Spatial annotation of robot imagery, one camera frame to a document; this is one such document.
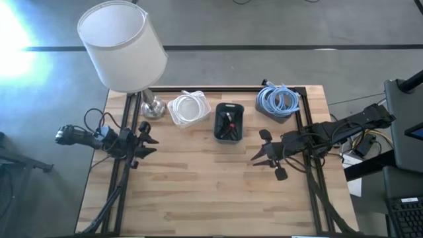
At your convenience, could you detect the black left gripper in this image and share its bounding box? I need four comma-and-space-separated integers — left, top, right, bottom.
117, 120, 160, 171

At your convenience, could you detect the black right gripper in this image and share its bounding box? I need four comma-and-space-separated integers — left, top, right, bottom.
250, 128, 303, 182

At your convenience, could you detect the black cable with red tie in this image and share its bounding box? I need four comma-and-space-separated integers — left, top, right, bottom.
220, 112, 241, 140

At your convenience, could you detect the white braided HDMI cable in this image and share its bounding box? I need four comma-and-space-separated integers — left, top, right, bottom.
172, 89, 208, 124
173, 95, 206, 123

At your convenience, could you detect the dark teal plastic bin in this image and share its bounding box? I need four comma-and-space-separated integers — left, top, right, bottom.
213, 102, 246, 144

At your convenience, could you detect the grey translucent plastic bin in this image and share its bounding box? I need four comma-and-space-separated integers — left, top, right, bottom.
254, 97, 300, 125

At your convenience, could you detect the white translucent plastic bin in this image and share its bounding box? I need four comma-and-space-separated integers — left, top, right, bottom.
167, 89, 212, 130

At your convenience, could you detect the white paper sheet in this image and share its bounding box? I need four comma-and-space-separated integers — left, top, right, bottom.
341, 154, 364, 198

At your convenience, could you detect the black power box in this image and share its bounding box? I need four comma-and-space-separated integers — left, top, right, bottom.
351, 133, 377, 158

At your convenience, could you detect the white shade silver table lamp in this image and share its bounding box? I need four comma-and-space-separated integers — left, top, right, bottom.
77, 0, 169, 120

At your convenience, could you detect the black desk leg bar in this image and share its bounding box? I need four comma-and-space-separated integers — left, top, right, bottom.
343, 149, 397, 182

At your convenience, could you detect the black floor stand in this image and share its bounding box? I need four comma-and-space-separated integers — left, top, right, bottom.
0, 132, 54, 186

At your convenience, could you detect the grey side desk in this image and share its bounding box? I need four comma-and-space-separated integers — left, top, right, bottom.
383, 78, 423, 175

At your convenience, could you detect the blue-screen tablet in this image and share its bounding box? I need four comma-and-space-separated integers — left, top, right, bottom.
404, 122, 423, 141

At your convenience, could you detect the black keyboard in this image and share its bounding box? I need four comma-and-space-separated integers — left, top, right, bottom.
385, 196, 423, 238

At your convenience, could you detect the black monitor pole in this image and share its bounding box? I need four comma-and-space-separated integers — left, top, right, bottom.
397, 69, 423, 94

